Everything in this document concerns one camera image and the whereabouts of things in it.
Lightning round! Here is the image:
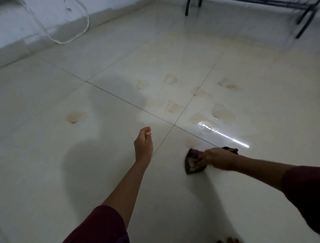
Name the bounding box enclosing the person's right hand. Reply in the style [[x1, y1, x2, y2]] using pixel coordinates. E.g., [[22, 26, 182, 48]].
[[196, 148, 238, 172]]

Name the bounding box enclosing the person's left hand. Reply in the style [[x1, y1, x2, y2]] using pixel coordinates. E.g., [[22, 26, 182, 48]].
[[134, 126, 154, 163]]

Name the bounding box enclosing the dark brown cleaning cloth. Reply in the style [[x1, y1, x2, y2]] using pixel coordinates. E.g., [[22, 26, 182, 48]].
[[185, 147, 239, 175]]

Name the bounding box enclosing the person's right forearm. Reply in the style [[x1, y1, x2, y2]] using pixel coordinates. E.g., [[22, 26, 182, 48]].
[[235, 154, 292, 191]]

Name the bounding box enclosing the person's left forearm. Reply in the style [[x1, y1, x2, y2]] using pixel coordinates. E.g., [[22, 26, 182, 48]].
[[101, 159, 152, 230]]

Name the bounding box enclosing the person's maroon sleeve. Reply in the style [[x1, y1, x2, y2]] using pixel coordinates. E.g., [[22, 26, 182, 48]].
[[62, 205, 130, 243], [282, 165, 320, 235]]

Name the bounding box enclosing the dark metal furniture frame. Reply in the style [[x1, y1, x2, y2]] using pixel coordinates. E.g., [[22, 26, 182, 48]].
[[185, 0, 320, 39]]

